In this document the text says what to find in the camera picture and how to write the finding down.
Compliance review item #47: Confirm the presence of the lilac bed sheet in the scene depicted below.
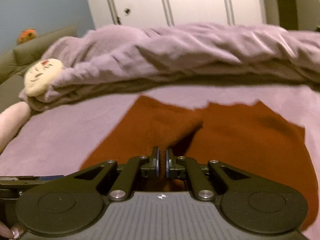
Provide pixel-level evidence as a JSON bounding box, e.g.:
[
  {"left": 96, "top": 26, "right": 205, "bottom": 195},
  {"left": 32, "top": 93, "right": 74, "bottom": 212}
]
[{"left": 1, "top": 85, "right": 319, "bottom": 239}]

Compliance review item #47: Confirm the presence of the dark door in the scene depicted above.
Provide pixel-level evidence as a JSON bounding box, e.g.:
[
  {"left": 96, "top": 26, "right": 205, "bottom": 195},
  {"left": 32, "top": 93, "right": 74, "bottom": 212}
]
[{"left": 277, "top": 0, "right": 299, "bottom": 30}]

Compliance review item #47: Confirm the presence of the cream face plush pillow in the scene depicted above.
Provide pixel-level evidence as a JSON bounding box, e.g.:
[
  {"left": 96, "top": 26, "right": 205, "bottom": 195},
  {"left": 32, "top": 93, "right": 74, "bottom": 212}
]
[{"left": 24, "top": 59, "right": 65, "bottom": 97}]

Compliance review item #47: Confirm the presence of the pink plush toy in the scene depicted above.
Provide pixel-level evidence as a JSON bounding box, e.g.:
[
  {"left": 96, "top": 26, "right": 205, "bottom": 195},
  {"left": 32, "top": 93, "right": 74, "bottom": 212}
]
[{"left": 0, "top": 101, "right": 31, "bottom": 152}]

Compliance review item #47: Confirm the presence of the lilac crumpled duvet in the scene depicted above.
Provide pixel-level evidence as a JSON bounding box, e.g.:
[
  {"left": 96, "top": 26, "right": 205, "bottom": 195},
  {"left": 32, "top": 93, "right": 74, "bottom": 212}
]
[{"left": 20, "top": 23, "right": 319, "bottom": 112}]

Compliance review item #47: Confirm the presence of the person's hand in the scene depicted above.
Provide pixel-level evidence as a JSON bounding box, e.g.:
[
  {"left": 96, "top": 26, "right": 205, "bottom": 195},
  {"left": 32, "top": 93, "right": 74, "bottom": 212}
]
[{"left": 0, "top": 222, "right": 24, "bottom": 239}]

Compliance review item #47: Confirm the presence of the green upholstered headboard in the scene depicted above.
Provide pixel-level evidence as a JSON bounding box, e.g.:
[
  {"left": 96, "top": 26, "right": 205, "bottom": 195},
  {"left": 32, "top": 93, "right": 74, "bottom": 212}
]
[{"left": 1, "top": 25, "right": 77, "bottom": 111}]

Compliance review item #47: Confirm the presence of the white wardrobe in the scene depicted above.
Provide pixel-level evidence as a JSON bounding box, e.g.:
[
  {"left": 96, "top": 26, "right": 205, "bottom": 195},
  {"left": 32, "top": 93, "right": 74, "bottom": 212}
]
[{"left": 88, "top": 0, "right": 266, "bottom": 28}]

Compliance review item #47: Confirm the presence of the orange plush toy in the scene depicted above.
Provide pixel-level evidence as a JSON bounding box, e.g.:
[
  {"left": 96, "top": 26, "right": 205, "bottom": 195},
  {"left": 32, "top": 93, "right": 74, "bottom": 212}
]
[{"left": 17, "top": 28, "right": 37, "bottom": 44}]

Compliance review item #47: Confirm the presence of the rust brown knit cardigan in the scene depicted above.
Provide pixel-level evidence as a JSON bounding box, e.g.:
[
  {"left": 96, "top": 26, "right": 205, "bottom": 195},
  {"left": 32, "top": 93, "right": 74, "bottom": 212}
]
[{"left": 81, "top": 96, "right": 319, "bottom": 229}]

